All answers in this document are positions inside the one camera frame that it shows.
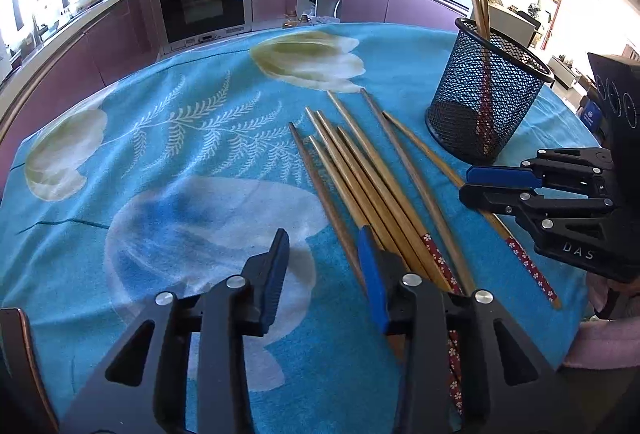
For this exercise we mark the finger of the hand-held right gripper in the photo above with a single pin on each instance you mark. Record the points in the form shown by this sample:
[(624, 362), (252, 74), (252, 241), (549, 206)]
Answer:
[(495, 175), (500, 201)]

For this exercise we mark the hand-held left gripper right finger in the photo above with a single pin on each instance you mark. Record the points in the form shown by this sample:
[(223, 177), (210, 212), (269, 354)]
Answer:
[(372, 281)]

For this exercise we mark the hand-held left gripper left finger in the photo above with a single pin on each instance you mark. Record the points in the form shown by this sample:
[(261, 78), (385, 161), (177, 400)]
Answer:
[(276, 274)]

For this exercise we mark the row of wooden chopsticks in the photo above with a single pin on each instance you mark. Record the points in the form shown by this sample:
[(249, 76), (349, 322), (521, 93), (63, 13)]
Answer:
[(372, 194)]

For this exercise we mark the black mesh utensil holder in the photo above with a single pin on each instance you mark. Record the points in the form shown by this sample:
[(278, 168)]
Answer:
[(480, 83)]

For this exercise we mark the person's right forearm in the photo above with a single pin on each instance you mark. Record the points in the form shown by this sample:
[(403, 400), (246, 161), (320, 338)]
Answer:
[(607, 339)]

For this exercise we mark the blue floral tablecloth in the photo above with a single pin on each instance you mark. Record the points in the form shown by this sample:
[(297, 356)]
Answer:
[(200, 163)]

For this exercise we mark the dark wooden chair back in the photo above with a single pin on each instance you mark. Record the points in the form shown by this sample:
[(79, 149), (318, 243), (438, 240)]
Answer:
[(22, 364)]

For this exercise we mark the black built-in oven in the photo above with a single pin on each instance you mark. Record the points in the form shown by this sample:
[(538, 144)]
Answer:
[(202, 3)]

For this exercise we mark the purple kitchen cabinets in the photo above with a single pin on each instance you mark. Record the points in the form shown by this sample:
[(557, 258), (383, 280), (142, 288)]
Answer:
[(115, 43)]

